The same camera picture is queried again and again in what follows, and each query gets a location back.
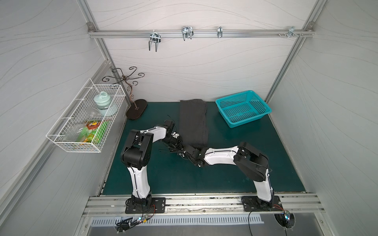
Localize dark grey long pants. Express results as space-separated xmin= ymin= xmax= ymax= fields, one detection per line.
xmin=179 ymin=99 xmax=209 ymax=149

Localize dark oval stand base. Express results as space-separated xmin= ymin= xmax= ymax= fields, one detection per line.
xmin=126 ymin=99 xmax=148 ymax=120

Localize teal plastic mesh basket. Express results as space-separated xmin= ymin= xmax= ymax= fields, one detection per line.
xmin=216 ymin=90 xmax=272 ymax=128

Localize white vent strip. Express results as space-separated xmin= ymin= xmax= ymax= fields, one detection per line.
xmin=91 ymin=213 xmax=264 ymax=228

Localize green snack packet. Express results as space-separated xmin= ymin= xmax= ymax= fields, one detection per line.
xmin=76 ymin=121 xmax=108 ymax=144

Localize ornate metal hook stand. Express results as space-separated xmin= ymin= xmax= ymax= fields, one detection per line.
xmin=102 ymin=66 xmax=145 ymax=103

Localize pale green lidded jar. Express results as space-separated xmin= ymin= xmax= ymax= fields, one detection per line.
xmin=94 ymin=91 xmax=117 ymax=117

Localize double metal hook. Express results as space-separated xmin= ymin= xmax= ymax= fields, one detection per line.
xmin=149 ymin=32 xmax=161 ymax=52

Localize curved metal hook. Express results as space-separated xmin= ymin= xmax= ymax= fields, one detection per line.
xmin=181 ymin=26 xmax=194 ymax=41

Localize small metal hook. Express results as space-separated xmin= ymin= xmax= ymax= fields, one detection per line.
xmin=217 ymin=26 xmax=223 ymax=38

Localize white wire wall basket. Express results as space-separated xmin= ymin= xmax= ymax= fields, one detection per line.
xmin=46 ymin=79 xmax=126 ymax=153

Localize aluminium top rail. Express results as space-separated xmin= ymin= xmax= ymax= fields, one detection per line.
xmin=88 ymin=29 xmax=315 ymax=39

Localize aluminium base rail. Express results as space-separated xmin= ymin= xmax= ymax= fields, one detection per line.
xmin=82 ymin=193 xmax=325 ymax=217

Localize metal bracket hook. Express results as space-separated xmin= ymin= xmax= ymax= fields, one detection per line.
xmin=277 ymin=27 xmax=304 ymax=38

